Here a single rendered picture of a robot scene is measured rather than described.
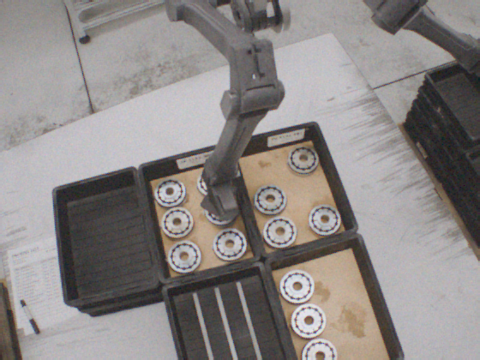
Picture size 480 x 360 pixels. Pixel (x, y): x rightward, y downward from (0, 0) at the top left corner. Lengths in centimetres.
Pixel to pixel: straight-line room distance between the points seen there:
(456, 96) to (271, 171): 114
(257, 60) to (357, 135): 102
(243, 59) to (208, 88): 108
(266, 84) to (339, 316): 80
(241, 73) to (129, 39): 239
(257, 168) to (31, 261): 88
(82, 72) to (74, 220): 166
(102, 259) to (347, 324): 79
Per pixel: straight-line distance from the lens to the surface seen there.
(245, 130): 93
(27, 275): 174
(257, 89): 83
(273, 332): 138
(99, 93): 293
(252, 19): 148
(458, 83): 240
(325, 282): 142
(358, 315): 141
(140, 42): 312
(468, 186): 224
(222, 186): 121
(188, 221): 145
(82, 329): 162
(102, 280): 149
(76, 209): 160
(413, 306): 160
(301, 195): 150
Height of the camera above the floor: 220
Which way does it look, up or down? 64 degrees down
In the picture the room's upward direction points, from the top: 3 degrees counter-clockwise
